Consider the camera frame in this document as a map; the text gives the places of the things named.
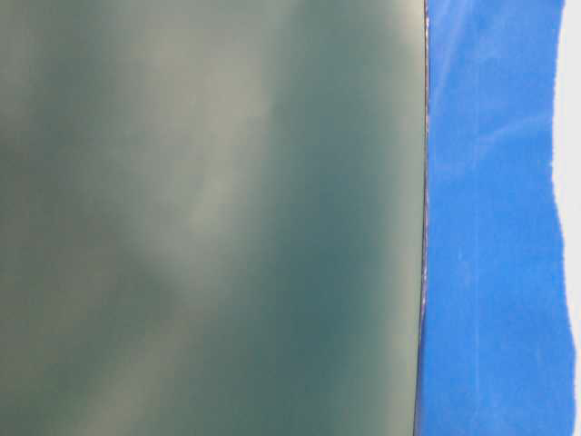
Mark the blue table cloth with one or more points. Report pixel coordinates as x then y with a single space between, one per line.
499 336

